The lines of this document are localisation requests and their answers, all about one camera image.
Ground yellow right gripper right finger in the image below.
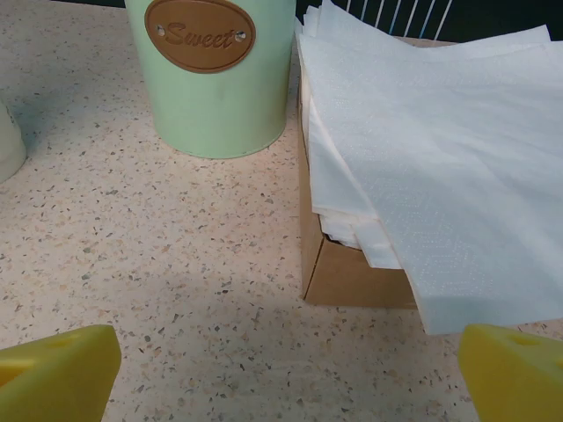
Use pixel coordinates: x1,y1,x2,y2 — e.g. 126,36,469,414
457,323,563,422

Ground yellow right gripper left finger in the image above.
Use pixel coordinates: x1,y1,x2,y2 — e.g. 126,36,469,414
0,324,122,422

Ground white paper napkins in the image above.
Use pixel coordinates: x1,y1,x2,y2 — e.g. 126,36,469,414
297,36,461,311

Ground white paper cup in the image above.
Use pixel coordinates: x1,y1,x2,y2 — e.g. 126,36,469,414
0,99,28,185

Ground white paper napkin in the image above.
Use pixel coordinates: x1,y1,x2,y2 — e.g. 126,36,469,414
295,0,553,47
307,95,402,270
296,25,563,338

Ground mint green Sweet canister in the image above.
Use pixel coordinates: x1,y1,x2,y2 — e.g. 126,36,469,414
124,0,296,160

